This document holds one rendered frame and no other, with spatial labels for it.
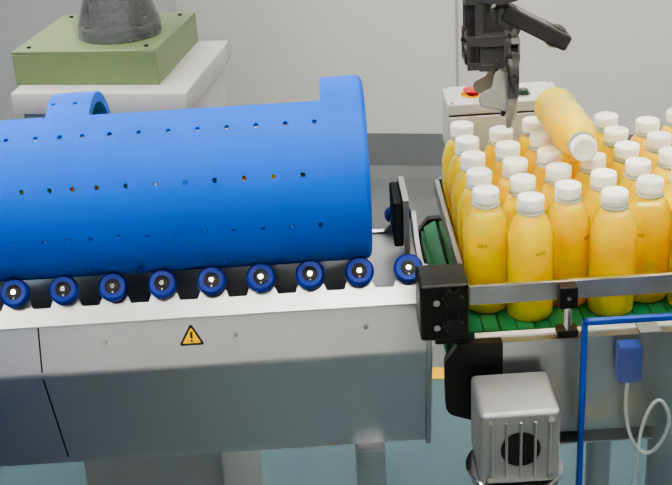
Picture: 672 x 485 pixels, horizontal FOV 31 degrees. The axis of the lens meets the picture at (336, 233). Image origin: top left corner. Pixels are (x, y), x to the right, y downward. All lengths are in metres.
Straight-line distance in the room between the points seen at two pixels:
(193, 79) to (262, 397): 0.59
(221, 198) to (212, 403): 0.37
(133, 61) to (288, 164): 0.51
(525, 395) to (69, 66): 1.00
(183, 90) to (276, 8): 2.52
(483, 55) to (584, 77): 2.74
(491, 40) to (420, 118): 2.82
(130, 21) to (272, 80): 2.53
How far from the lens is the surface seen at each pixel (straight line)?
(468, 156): 1.95
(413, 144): 4.73
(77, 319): 1.92
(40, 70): 2.26
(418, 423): 2.05
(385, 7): 4.59
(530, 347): 1.82
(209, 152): 1.79
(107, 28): 2.24
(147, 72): 2.19
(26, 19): 3.54
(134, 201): 1.80
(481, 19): 1.90
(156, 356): 1.92
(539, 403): 1.75
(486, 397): 1.76
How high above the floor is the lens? 1.81
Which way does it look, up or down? 25 degrees down
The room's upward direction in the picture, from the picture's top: 3 degrees counter-clockwise
